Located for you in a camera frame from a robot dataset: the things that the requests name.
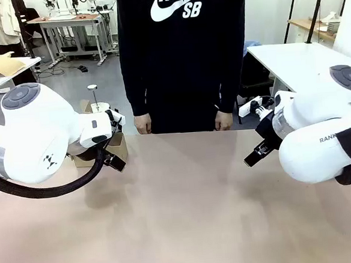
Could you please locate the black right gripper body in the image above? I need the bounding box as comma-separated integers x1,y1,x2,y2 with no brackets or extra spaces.
253,111,284,153

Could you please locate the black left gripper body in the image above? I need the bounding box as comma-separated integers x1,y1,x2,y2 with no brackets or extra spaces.
100,145,119,167

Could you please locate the brown cardboard cup carrier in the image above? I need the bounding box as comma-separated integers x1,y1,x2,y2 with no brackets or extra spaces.
67,96,130,169

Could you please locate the person's right hand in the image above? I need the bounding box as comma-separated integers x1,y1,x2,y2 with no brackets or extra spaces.
134,114,153,136

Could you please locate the person's left hand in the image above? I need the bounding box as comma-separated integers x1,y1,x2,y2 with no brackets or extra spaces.
213,109,234,132

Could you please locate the white round stand with rod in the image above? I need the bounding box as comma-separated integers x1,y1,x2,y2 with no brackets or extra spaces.
86,83,112,115

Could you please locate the black chair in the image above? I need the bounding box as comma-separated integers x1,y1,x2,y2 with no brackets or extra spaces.
236,66,279,104

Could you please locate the white side table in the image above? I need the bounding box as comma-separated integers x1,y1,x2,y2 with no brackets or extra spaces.
246,38,351,103

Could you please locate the person in black hoodie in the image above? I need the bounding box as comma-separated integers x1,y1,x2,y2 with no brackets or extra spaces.
114,0,257,138

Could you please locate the wooden shelf board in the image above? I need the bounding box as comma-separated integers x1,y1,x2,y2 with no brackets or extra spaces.
287,14,338,44

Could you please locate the black tripod stand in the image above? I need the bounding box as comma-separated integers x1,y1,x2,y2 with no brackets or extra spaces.
280,0,330,46

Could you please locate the white background workbench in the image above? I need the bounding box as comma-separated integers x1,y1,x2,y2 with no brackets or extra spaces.
26,9,121,72

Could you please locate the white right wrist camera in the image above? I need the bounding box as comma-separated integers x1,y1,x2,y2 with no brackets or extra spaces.
237,95,276,118

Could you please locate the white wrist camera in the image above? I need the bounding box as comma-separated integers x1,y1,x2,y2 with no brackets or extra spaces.
237,95,276,118
103,109,127,128

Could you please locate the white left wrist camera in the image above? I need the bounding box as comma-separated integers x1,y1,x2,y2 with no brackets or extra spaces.
103,109,127,128

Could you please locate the black left arm cable sleeve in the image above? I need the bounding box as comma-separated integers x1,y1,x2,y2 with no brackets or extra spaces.
0,148,109,202

